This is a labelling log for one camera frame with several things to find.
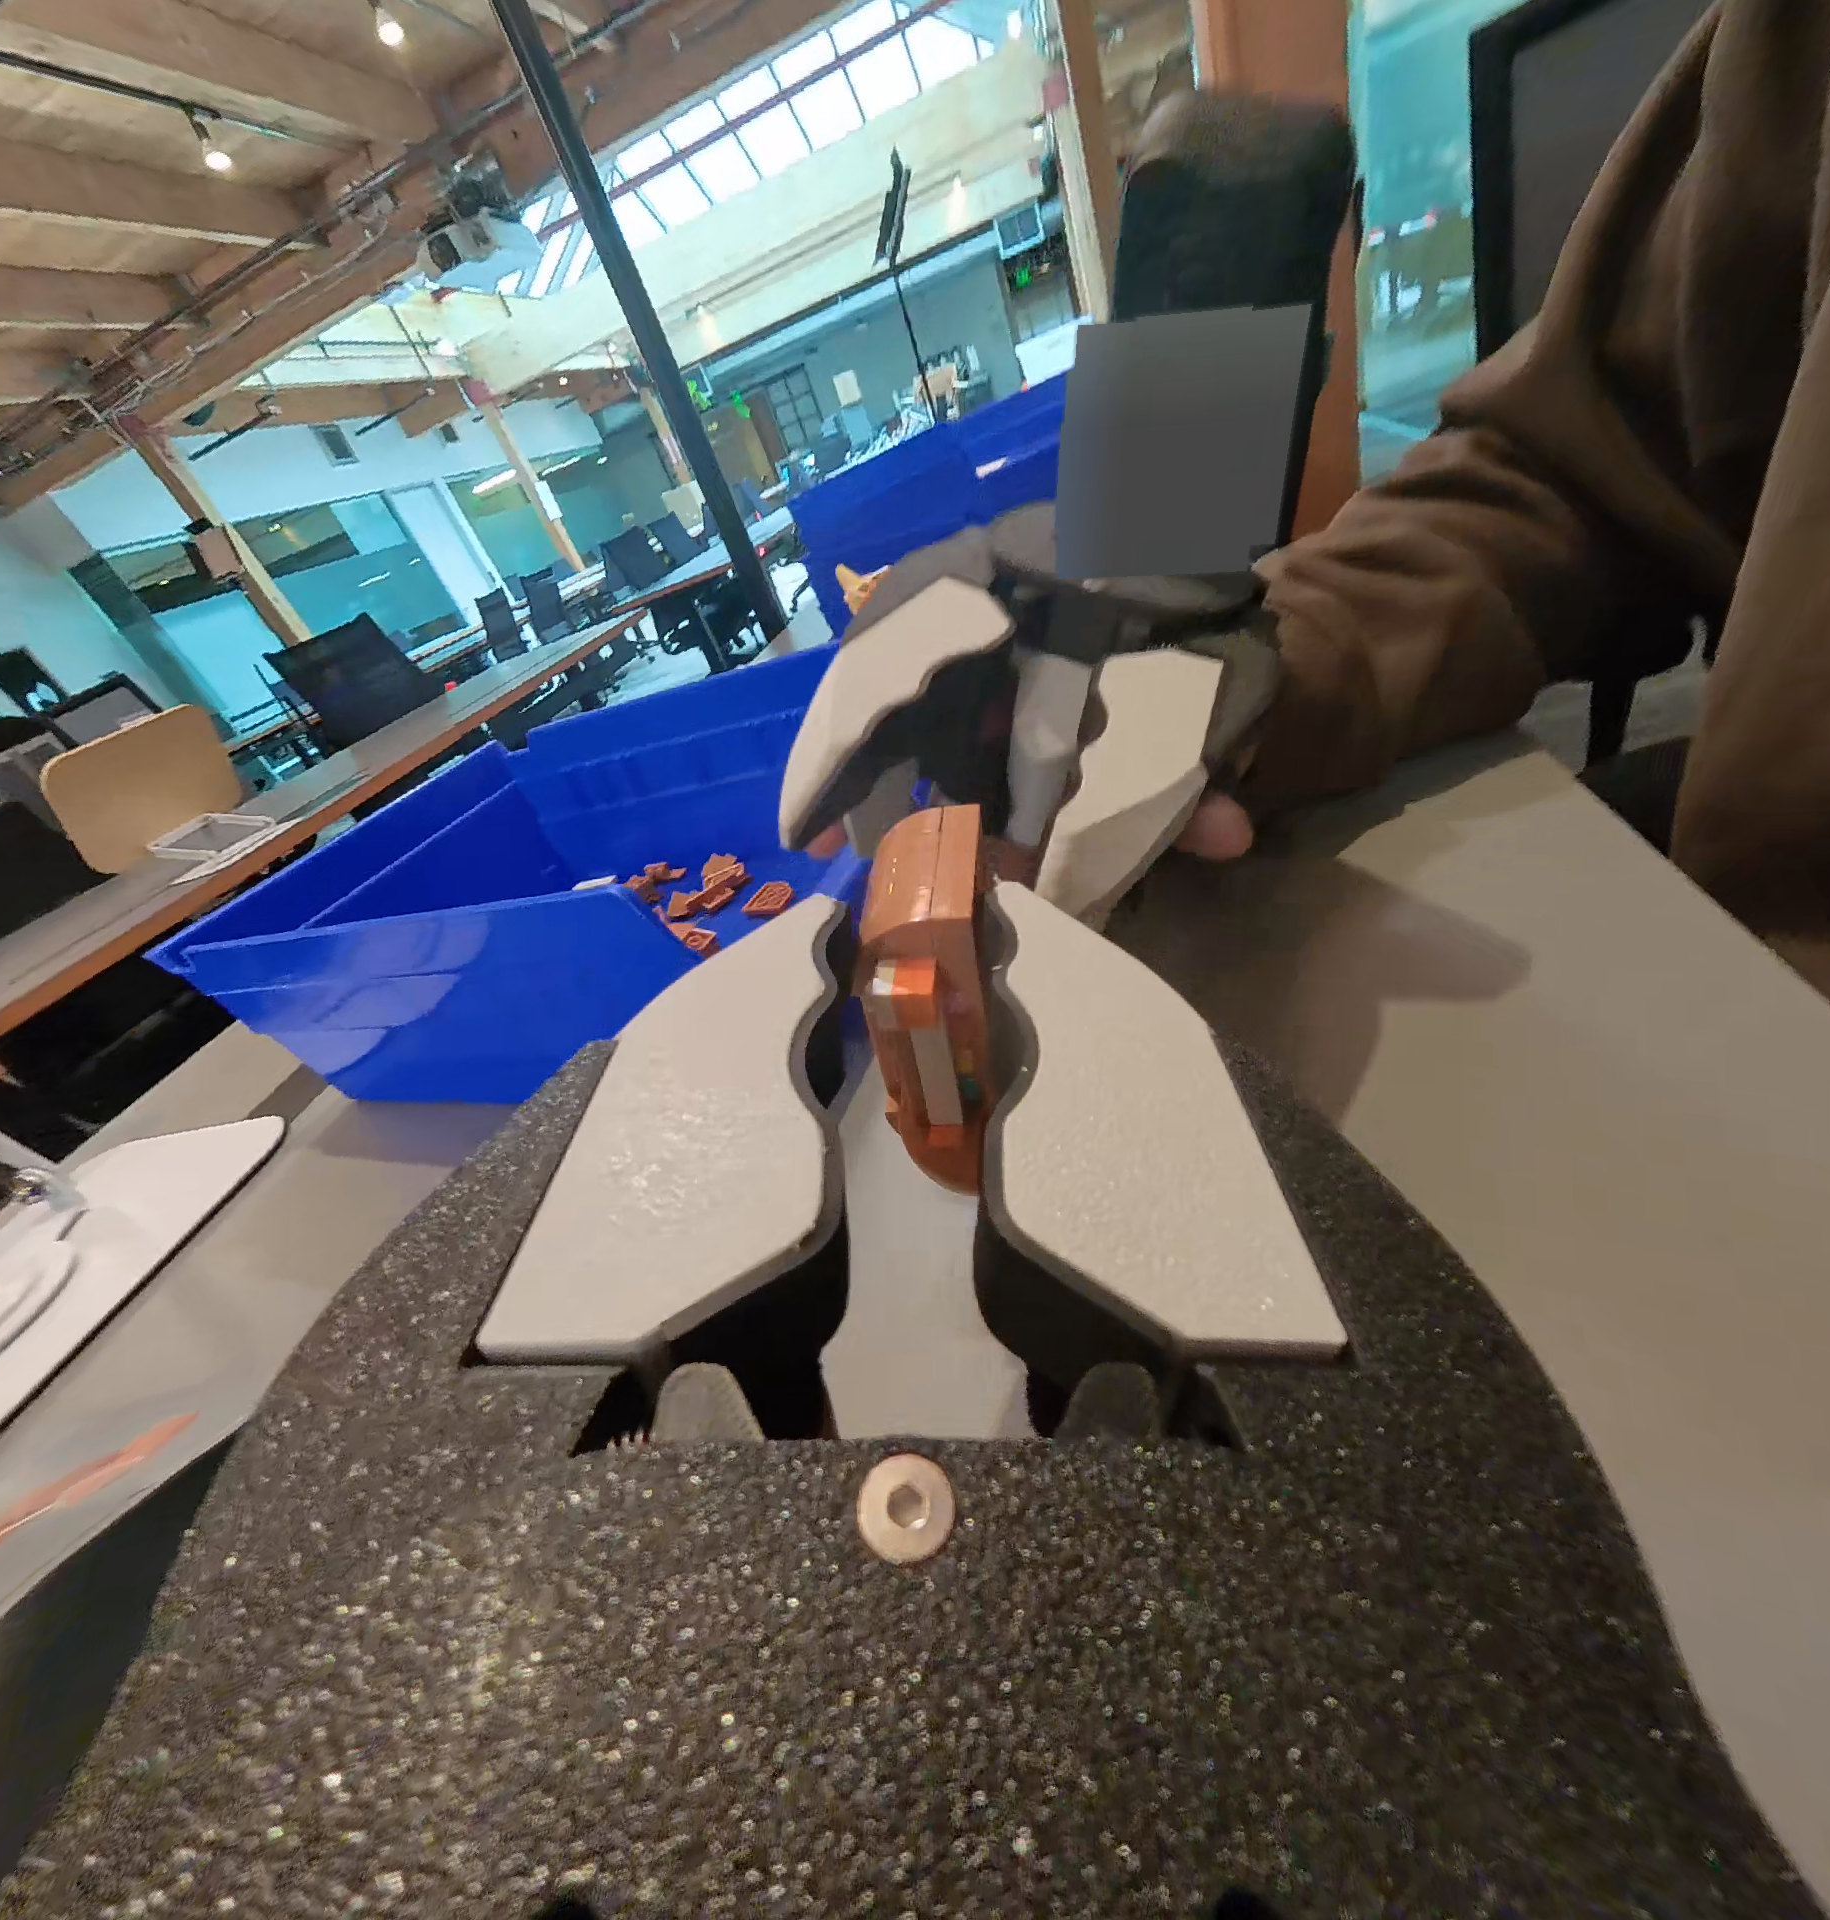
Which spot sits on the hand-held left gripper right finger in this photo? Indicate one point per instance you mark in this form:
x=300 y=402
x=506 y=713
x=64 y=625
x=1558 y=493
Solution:
x=1158 y=1173

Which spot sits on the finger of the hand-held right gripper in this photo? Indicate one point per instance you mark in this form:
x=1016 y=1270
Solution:
x=872 y=690
x=1138 y=766

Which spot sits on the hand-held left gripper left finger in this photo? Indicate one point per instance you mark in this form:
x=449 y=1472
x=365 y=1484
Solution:
x=674 y=1173

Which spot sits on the pile of brown lego pieces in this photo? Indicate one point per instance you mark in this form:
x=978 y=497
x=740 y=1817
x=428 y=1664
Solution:
x=704 y=902

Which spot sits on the brown lego assembly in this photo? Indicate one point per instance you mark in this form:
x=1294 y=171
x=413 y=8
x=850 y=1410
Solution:
x=925 y=973

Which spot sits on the blue plastic bin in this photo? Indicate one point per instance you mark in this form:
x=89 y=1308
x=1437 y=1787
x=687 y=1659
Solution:
x=449 y=960

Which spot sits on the person's right forearm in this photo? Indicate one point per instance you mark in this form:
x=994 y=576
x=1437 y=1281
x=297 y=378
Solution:
x=1455 y=573

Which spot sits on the tan lego figure part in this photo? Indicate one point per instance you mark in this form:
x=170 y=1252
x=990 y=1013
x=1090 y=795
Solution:
x=860 y=588

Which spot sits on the lego instruction booklet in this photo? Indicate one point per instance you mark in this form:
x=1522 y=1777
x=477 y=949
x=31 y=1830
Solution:
x=58 y=1499

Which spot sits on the person's right hand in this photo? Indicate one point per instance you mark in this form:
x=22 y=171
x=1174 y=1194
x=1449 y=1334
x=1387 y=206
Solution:
x=1223 y=831

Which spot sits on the stack of blue bins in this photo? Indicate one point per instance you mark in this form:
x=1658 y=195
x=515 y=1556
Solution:
x=930 y=479

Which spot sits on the black framed grey panel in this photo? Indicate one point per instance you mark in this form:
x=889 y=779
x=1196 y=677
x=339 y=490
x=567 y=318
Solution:
x=1576 y=164

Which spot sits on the grey desk wooden edge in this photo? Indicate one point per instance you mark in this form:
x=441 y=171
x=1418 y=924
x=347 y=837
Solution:
x=333 y=795

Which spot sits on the black office chair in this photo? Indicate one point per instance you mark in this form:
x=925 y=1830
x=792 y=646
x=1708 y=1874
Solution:
x=344 y=682

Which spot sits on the white lamp stand base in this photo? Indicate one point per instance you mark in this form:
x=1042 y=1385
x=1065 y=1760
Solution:
x=122 y=1217

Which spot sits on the white ceiling projector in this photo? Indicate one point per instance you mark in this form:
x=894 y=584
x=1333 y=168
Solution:
x=470 y=241

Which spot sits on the wooden chair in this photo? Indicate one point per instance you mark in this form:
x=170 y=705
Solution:
x=134 y=783

